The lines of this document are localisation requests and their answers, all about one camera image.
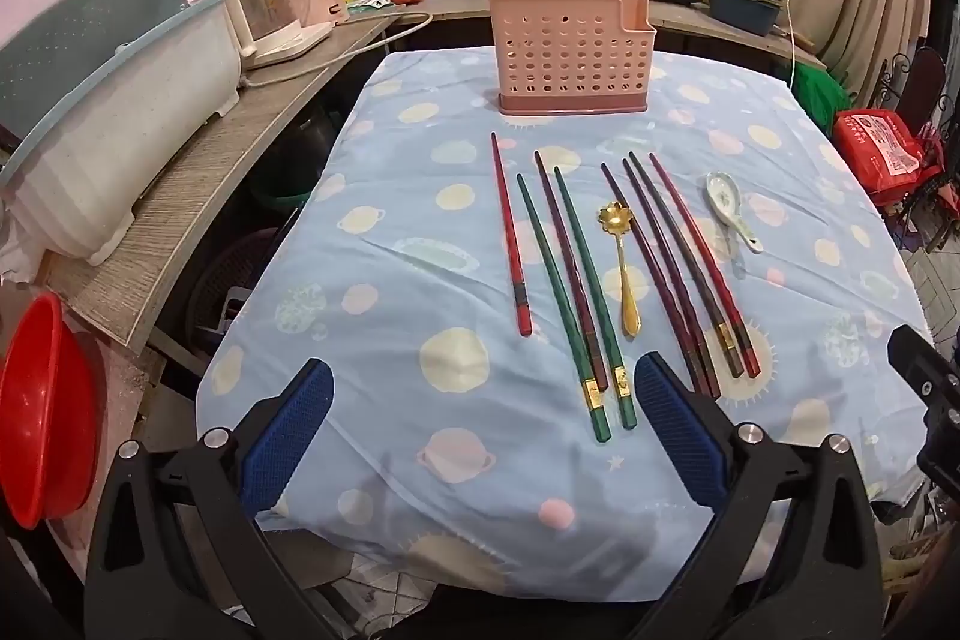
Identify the wooden counter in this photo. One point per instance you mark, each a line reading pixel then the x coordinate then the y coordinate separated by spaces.
pixel 195 183

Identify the dark brown chopstick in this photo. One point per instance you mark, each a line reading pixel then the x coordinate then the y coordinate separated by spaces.
pixel 686 257

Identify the pink perforated utensil basket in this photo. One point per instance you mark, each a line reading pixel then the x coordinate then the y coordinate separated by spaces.
pixel 540 55

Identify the dark metal chair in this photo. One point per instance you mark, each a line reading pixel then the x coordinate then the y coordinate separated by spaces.
pixel 926 85

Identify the dark woven basket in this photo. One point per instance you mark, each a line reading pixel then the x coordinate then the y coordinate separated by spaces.
pixel 225 287

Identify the red chopstick black band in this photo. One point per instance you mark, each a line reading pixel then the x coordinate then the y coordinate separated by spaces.
pixel 510 235

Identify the dark red chopstick gold band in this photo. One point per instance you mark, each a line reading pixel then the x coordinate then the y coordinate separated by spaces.
pixel 570 269

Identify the white dish drainer box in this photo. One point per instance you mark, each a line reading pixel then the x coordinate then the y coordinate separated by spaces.
pixel 112 123

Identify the gold flower spoon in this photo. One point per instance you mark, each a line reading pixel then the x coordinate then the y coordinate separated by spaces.
pixel 628 302

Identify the red plastic bag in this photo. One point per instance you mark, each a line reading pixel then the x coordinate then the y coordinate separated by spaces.
pixel 881 156

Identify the white ceramic spoon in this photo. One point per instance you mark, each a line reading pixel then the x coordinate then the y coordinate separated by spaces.
pixel 724 197

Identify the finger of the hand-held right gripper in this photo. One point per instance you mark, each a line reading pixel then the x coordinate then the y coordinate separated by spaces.
pixel 934 377

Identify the red plastic basin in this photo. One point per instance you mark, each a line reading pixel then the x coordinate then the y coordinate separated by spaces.
pixel 41 415

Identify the green plastic bag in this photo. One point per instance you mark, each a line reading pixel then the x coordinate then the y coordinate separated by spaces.
pixel 817 93

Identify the green chopstick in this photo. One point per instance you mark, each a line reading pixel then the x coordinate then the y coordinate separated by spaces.
pixel 592 287
pixel 559 310

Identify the blue planet print tablecloth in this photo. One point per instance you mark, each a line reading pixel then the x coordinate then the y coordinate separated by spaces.
pixel 390 220

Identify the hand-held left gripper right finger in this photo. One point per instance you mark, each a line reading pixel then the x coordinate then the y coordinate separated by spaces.
pixel 679 422

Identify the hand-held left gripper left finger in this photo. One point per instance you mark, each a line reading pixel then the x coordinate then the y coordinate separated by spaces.
pixel 289 430

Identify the maroon chopstick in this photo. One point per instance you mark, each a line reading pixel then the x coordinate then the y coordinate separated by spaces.
pixel 652 257
pixel 670 257

